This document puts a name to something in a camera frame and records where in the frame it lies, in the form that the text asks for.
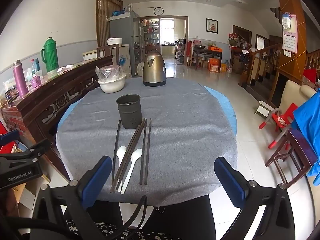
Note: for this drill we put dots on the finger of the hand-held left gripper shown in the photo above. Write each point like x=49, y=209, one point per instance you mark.
x=30, y=152

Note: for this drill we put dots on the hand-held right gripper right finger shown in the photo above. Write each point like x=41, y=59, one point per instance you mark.
x=230, y=180

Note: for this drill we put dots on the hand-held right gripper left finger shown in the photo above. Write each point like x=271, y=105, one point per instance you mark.
x=98, y=180

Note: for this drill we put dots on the dark brown chopstick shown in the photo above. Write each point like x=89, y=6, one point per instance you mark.
x=148, y=152
x=116, y=152
x=132, y=143
x=135, y=142
x=143, y=152

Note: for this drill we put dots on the white plastic spoon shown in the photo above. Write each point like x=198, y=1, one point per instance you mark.
x=121, y=152
x=136, y=155

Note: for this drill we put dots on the dark grey utensil holder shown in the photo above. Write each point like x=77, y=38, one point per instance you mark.
x=128, y=115

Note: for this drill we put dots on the grey tablecloth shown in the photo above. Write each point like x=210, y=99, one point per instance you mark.
x=180, y=135

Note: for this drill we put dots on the pink plastic cup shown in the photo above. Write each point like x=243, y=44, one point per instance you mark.
x=36, y=82

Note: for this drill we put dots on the purple metal bottle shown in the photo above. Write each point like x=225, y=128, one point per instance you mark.
x=20, y=80

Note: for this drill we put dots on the blue table cover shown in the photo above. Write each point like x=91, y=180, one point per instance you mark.
x=225, y=105

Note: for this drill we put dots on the small white stool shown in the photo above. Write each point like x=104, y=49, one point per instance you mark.
x=262, y=110

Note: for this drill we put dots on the wooden chair with purple seat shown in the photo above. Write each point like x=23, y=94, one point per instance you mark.
x=302, y=145

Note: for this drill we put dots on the red child chair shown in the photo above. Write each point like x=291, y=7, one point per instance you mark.
x=282, y=118

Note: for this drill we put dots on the clear water bottle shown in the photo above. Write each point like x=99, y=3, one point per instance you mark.
x=35, y=67

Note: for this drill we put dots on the white crumpled cloth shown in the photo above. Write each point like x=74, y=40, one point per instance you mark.
x=64, y=69

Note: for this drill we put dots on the white basin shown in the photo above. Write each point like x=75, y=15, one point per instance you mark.
x=112, y=86

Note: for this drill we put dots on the green thermos jug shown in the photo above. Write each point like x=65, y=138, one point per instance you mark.
x=51, y=57

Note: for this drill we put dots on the blue plastic sheet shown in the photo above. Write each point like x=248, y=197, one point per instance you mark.
x=308, y=120

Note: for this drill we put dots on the beige armchair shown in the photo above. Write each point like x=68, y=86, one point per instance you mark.
x=292, y=95

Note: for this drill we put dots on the plastic-wrapped bowl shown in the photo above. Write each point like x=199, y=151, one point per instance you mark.
x=110, y=72

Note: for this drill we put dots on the clear water jug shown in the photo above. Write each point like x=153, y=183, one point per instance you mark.
x=229, y=67

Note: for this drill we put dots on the orange cardboard box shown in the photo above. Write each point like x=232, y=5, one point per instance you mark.
x=214, y=65

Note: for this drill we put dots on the wooden stair railing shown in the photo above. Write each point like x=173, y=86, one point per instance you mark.
x=252, y=65

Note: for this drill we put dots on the white printed box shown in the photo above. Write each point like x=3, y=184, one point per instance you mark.
x=124, y=60

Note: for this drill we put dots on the bronze electric kettle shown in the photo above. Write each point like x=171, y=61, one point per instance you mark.
x=153, y=70

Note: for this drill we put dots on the dark wooden side table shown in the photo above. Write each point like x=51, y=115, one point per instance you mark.
x=207, y=53

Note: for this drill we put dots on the brown wooden chair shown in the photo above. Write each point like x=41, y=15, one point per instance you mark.
x=107, y=48

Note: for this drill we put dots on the grey refrigerator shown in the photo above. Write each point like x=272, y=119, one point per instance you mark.
x=125, y=30

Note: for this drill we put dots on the brown wooden door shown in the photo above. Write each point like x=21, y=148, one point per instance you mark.
x=105, y=17

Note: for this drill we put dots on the pink wall calendar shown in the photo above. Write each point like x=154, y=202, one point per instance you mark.
x=290, y=37

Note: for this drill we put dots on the framed wall picture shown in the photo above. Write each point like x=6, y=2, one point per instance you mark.
x=212, y=25

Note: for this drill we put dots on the round wall clock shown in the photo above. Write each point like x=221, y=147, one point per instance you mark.
x=158, y=11

